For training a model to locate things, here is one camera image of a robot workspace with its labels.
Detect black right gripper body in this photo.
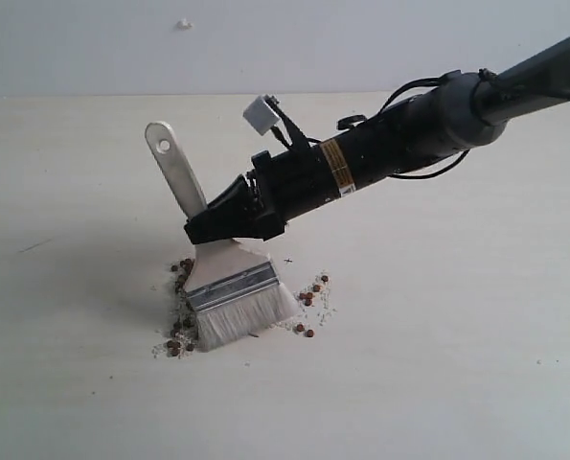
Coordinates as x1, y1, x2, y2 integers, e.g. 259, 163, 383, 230
251, 145, 340, 240

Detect white wooden brush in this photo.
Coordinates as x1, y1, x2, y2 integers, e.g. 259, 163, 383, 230
144, 120, 299, 354

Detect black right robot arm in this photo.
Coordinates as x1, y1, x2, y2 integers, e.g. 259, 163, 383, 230
185, 36, 570, 244

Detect brown and white grains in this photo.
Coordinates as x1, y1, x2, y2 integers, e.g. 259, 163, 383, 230
150, 257, 338, 359

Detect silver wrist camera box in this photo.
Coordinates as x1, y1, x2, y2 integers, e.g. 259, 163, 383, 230
242, 95, 281, 136

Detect black camera cable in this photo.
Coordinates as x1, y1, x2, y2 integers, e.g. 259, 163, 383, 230
272, 69, 511, 183

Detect white blob on wall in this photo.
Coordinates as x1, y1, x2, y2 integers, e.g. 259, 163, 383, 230
175, 18, 194, 31

